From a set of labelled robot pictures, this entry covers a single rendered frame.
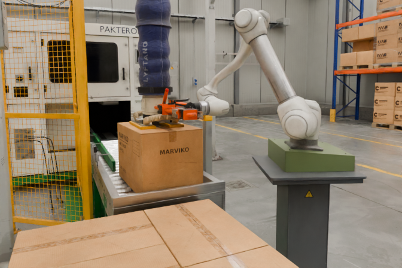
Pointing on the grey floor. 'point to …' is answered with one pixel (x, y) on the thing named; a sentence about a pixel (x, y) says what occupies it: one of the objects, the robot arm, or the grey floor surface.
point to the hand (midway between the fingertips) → (167, 109)
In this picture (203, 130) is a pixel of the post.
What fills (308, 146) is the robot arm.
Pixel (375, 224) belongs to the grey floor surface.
